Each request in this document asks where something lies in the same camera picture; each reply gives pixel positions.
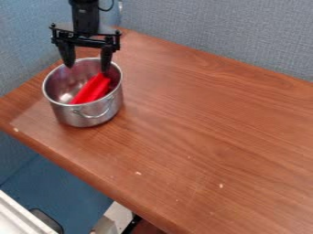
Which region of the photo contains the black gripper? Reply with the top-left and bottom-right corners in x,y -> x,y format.
50,0 -> 121,75

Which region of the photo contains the metal pot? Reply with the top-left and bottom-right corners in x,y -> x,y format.
42,58 -> 124,128

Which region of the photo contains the red block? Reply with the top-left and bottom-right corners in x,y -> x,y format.
70,73 -> 110,104

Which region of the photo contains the white furniture edge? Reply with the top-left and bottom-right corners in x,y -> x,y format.
0,190 -> 58,234

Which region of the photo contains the black cable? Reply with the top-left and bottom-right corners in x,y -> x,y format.
97,0 -> 117,13

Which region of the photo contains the white table leg bracket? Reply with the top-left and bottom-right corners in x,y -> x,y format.
90,202 -> 136,234

